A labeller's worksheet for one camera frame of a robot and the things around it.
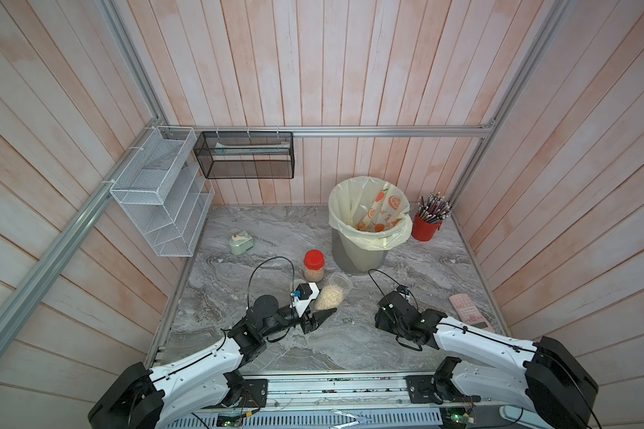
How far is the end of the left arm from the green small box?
0.43 metres

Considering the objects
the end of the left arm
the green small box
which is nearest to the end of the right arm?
the end of the left arm

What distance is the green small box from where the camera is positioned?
39.8 inches
